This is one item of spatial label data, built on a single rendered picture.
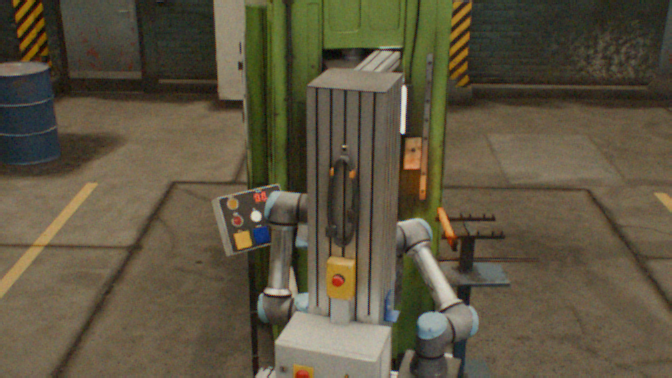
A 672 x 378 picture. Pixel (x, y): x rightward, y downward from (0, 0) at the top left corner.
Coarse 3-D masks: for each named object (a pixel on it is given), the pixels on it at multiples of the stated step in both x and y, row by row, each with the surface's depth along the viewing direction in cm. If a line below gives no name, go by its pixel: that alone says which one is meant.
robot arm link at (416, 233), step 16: (400, 224) 315; (416, 224) 316; (416, 240) 313; (416, 256) 313; (432, 256) 312; (432, 272) 308; (432, 288) 307; (448, 288) 306; (448, 304) 301; (464, 304) 303; (464, 320) 298; (464, 336) 298
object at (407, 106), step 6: (414, 42) 380; (414, 48) 381; (408, 84) 388; (408, 90) 386; (408, 96) 387; (408, 102) 389; (402, 108) 392; (408, 108) 390; (402, 114) 393; (408, 114) 391; (402, 120) 394; (408, 120) 392; (402, 126) 394; (408, 126) 394; (402, 132) 396; (408, 132) 395
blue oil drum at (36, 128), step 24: (0, 72) 723; (24, 72) 724; (48, 72) 736; (0, 96) 716; (24, 96) 717; (48, 96) 738; (0, 120) 727; (24, 120) 725; (48, 120) 742; (0, 144) 740; (24, 144) 733; (48, 144) 747
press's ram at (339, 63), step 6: (324, 54) 394; (330, 54) 394; (366, 54) 395; (324, 60) 382; (330, 60) 382; (336, 60) 382; (342, 60) 382; (348, 60) 382; (354, 60) 382; (360, 60) 382; (324, 66) 379; (330, 66) 370; (336, 66) 370; (342, 66) 370; (348, 66) 370; (354, 66) 370
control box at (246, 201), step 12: (240, 192) 370; (252, 192) 373; (264, 192) 376; (216, 204) 365; (228, 204) 365; (240, 204) 368; (252, 204) 371; (264, 204) 375; (216, 216) 368; (228, 216) 364; (240, 216) 367; (264, 216) 373; (228, 228) 363; (240, 228) 366; (252, 228) 369; (228, 240) 362; (252, 240) 368; (228, 252) 365; (240, 252) 367
